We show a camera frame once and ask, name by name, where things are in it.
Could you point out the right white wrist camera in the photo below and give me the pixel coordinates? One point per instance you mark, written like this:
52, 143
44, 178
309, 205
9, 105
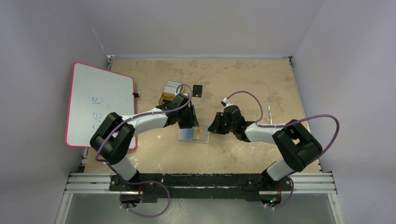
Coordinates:
226, 102

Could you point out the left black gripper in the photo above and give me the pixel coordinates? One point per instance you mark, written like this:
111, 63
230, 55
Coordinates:
192, 121

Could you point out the aluminium frame rail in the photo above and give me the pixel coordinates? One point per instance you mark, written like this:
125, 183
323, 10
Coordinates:
86, 183

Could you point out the white board with pink frame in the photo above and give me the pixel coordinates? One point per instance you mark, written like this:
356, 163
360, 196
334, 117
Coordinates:
95, 93

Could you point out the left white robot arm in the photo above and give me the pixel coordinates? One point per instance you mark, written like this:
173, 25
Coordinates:
112, 139

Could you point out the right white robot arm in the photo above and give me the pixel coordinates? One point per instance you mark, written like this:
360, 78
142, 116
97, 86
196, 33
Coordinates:
295, 143

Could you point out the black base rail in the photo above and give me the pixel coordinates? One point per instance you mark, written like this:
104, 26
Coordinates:
251, 187

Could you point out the beige leather card holder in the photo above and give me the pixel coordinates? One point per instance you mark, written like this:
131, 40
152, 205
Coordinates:
208, 139

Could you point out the beige plastic tray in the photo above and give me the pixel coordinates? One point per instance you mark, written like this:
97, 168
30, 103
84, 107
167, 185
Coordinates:
161, 99

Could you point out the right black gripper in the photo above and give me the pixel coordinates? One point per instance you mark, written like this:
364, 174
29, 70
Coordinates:
219, 122

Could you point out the stack of cards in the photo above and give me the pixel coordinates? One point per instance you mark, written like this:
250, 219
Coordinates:
174, 82

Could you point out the blue credit card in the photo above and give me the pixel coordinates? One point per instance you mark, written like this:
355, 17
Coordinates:
186, 134

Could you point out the white green pen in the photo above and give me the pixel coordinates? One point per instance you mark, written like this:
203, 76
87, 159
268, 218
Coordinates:
270, 115

